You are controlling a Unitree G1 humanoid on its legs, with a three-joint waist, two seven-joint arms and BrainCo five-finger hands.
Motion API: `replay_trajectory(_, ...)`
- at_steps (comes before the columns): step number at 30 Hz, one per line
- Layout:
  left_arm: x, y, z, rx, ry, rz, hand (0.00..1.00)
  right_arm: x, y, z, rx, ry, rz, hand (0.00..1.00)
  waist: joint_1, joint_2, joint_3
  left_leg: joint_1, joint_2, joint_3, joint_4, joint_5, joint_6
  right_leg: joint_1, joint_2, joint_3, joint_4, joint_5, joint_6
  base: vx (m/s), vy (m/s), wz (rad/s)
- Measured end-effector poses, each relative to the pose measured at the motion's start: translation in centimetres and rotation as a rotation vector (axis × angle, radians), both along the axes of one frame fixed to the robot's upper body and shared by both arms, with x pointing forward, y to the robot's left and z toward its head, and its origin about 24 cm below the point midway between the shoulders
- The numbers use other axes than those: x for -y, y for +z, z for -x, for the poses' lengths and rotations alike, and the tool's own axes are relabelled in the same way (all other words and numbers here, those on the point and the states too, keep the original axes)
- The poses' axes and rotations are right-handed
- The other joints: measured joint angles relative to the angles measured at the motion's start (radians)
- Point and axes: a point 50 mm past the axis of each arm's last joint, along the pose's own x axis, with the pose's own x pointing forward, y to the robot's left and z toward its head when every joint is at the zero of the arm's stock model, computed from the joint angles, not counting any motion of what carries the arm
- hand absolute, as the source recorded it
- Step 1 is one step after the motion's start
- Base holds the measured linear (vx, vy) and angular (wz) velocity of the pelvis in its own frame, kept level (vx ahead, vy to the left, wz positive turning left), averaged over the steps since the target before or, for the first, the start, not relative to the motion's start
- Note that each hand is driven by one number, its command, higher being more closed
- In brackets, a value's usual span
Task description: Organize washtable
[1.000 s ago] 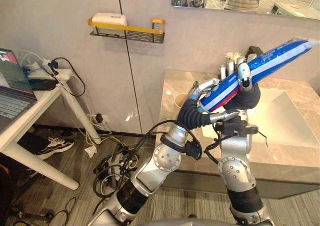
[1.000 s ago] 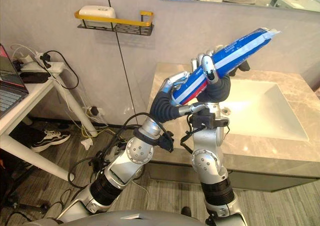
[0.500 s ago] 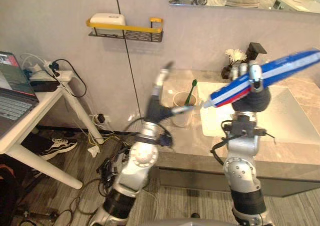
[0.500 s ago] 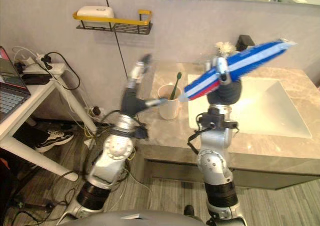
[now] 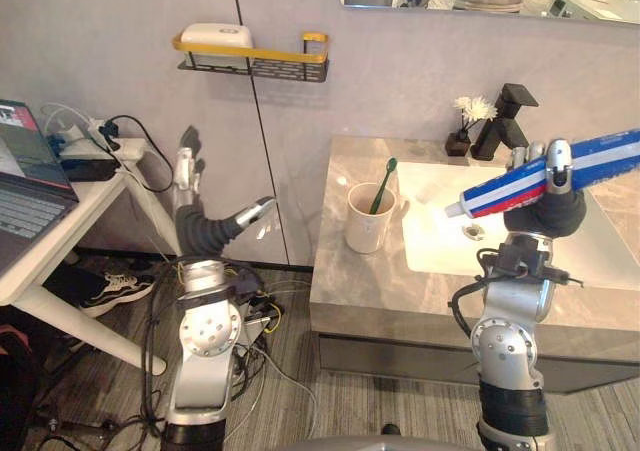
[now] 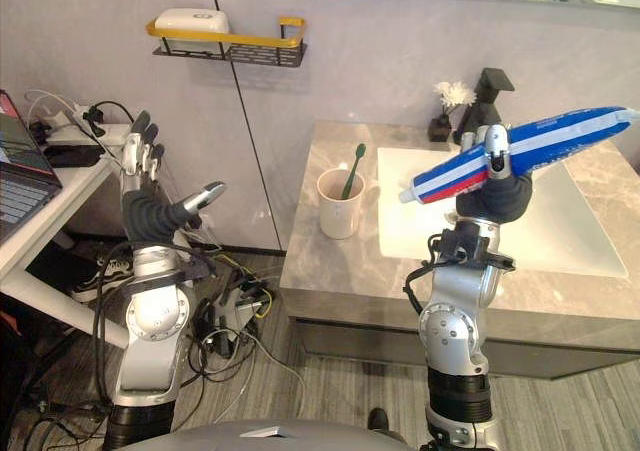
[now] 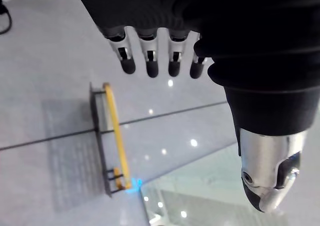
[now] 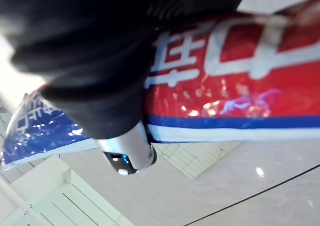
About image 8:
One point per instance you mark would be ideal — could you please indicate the right robot hand black cloth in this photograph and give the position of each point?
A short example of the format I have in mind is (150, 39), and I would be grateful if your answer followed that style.
(82, 48)

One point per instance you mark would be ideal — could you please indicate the red blue plastic tissue pack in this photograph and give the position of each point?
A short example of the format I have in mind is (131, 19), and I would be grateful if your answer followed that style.
(225, 90)

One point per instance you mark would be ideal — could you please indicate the white cabinet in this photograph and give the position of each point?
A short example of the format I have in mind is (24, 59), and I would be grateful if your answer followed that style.
(47, 196)

